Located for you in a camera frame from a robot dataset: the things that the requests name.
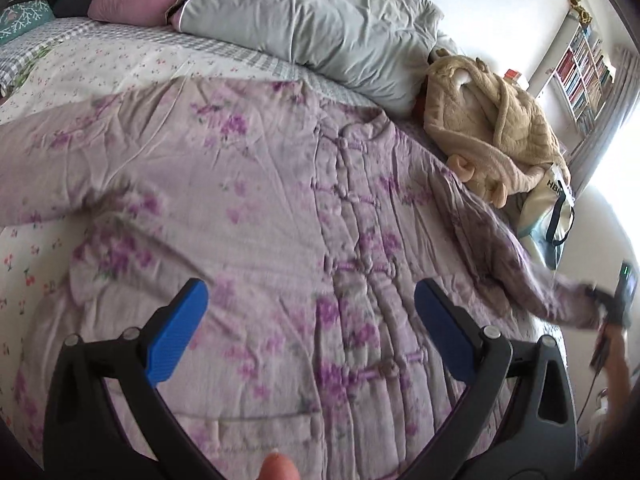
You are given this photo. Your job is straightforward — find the teal patterned pillow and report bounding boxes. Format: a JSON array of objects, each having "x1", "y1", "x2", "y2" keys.
[{"x1": 0, "y1": 0, "x2": 55, "y2": 46}]

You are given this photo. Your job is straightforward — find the cherry print bed sheet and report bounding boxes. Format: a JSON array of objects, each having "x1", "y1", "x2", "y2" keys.
[{"x1": 0, "y1": 16, "x2": 401, "y2": 480}]

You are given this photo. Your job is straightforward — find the purple floral quilted jacket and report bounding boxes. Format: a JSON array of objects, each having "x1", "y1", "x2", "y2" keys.
[{"x1": 0, "y1": 77, "x2": 608, "y2": 480}]

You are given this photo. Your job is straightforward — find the grey curtain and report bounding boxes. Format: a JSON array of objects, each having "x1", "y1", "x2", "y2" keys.
[{"x1": 570, "y1": 47, "x2": 640, "y2": 196}]

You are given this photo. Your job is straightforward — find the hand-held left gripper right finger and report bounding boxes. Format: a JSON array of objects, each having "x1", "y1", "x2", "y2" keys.
[{"x1": 400, "y1": 279, "x2": 579, "y2": 480}]

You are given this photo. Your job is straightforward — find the person's left hand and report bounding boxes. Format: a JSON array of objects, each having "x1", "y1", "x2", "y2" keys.
[{"x1": 259, "y1": 452, "x2": 302, "y2": 480}]

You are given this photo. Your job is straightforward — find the grey pillow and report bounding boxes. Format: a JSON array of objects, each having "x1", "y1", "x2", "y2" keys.
[{"x1": 169, "y1": 0, "x2": 458, "y2": 121}]

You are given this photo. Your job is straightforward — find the person's right forearm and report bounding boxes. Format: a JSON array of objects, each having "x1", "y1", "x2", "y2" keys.
[{"x1": 597, "y1": 327, "x2": 638, "y2": 413}]

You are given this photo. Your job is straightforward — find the white tote bag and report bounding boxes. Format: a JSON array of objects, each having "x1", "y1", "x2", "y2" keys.
[{"x1": 515, "y1": 162, "x2": 577, "y2": 271}]

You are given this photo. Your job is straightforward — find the white bookshelf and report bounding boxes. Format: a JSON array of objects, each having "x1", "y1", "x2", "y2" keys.
[{"x1": 530, "y1": 10, "x2": 617, "y2": 136}]

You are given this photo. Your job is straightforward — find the beige plush robe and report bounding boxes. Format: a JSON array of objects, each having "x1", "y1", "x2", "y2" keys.
[{"x1": 424, "y1": 47, "x2": 571, "y2": 209}]

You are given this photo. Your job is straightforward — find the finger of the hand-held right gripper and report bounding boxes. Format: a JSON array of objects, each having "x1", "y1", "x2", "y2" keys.
[{"x1": 589, "y1": 284, "x2": 612, "y2": 317}]

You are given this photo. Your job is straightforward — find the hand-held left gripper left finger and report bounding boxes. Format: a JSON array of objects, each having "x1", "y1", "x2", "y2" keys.
[{"x1": 43, "y1": 278, "x2": 226, "y2": 480}]

